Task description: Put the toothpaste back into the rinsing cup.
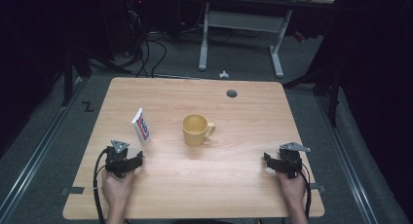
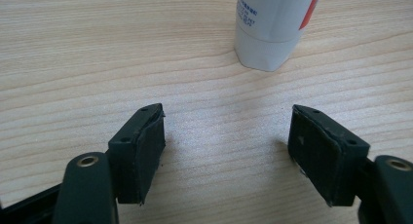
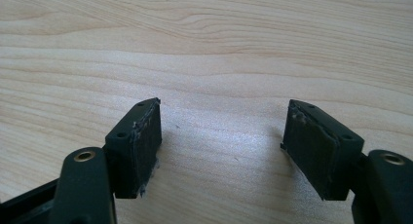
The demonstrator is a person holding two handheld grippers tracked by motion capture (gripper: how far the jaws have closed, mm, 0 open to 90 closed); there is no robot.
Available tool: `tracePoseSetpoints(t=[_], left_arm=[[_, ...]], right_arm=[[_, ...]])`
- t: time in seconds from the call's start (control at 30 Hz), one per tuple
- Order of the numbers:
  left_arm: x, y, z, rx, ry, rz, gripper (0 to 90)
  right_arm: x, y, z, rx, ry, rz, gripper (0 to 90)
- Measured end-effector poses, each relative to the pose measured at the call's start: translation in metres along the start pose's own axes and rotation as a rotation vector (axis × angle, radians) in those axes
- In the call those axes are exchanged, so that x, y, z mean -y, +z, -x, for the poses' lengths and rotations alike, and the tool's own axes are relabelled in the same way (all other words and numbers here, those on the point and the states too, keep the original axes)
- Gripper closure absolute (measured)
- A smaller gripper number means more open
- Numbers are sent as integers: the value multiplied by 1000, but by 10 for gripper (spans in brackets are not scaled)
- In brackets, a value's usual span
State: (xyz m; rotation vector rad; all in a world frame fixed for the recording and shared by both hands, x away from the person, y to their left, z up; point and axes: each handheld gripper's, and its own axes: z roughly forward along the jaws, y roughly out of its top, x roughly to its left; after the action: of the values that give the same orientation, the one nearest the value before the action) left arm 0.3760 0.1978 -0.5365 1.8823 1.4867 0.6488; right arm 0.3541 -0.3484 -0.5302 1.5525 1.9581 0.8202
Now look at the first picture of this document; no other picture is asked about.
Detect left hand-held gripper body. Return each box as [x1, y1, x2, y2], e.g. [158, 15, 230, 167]
[104, 139, 139, 179]

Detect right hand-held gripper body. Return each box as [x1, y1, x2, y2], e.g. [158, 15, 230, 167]
[272, 141, 312, 180]

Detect white box with red-blue print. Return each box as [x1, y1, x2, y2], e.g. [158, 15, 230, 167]
[131, 107, 152, 146]

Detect yellow mug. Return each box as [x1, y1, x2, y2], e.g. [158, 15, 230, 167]
[181, 113, 217, 148]

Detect person's left hand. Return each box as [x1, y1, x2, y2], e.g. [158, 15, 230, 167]
[101, 168, 136, 203]

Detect person's right hand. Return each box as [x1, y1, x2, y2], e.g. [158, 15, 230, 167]
[277, 170, 308, 204]

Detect grey tape strip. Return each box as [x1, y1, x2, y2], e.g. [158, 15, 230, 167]
[59, 186, 86, 197]
[309, 183, 327, 195]

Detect black metal stand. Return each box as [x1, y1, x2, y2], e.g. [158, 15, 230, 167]
[60, 43, 132, 108]
[282, 62, 343, 129]

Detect small red object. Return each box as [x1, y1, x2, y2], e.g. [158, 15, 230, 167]
[292, 30, 307, 44]

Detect desk with white metal legs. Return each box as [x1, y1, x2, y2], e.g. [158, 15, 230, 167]
[197, 0, 336, 79]

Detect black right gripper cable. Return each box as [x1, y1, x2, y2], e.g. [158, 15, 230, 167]
[291, 158, 313, 220]

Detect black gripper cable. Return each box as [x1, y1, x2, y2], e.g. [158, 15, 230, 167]
[93, 147, 110, 224]
[291, 158, 313, 220]

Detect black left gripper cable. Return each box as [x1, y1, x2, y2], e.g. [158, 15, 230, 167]
[93, 147, 110, 224]

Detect metal floor rail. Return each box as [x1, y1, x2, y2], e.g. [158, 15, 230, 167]
[315, 94, 380, 224]
[0, 77, 91, 220]

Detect black floor cables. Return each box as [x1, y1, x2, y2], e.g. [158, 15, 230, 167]
[125, 8, 169, 79]

